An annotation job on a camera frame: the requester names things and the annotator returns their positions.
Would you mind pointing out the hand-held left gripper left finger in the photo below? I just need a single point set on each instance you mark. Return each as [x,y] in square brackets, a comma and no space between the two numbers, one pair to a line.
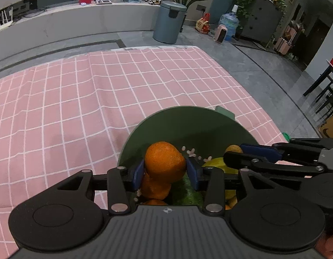
[138,175]

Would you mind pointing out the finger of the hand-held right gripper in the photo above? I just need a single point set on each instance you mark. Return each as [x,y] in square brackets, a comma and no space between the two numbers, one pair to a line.
[259,151]
[279,170]

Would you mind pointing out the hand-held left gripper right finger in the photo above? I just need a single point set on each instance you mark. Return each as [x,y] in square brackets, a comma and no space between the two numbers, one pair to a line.
[192,174]

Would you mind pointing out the green cucumber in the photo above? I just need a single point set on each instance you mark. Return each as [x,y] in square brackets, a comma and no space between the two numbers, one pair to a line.
[186,194]

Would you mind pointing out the large yellow-green citrus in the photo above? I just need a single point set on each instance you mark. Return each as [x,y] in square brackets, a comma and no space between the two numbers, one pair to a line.
[216,164]

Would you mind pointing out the brown kiwi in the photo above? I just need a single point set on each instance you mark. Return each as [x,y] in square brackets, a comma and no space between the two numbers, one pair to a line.
[233,149]

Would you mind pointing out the green plastic colander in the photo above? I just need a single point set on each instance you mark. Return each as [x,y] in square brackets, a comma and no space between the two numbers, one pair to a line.
[182,126]

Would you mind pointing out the person's right forearm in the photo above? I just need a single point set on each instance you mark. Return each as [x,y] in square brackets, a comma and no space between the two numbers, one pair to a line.
[324,248]

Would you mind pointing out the brown cardboard box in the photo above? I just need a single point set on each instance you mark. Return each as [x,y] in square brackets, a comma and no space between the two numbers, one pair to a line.
[329,130]

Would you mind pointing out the black chair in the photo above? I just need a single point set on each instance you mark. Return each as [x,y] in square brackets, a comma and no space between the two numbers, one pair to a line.
[321,86]

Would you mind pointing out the pink checked tablecloth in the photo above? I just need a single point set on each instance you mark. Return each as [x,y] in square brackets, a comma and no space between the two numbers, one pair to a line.
[74,99]

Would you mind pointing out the pink suitcase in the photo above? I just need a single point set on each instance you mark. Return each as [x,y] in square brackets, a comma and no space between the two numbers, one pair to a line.
[282,45]

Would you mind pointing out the small pink heater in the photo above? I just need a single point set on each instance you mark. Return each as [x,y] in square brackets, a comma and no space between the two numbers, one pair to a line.
[221,33]

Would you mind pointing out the blue water jug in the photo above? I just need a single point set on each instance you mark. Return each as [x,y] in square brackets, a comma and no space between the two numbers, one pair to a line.
[229,23]

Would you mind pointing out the grey cabinet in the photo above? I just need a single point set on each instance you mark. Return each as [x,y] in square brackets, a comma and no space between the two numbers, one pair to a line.
[263,19]

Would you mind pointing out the red gift bag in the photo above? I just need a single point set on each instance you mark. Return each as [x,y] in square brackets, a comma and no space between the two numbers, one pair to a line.
[203,25]

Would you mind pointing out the grey pedal trash can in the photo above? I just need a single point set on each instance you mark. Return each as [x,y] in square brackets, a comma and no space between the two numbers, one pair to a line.
[169,24]

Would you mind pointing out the small flat scale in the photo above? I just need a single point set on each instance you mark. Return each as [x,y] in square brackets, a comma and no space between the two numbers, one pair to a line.
[103,2]

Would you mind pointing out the white router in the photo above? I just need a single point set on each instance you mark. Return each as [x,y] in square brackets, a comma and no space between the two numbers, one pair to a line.
[4,23]

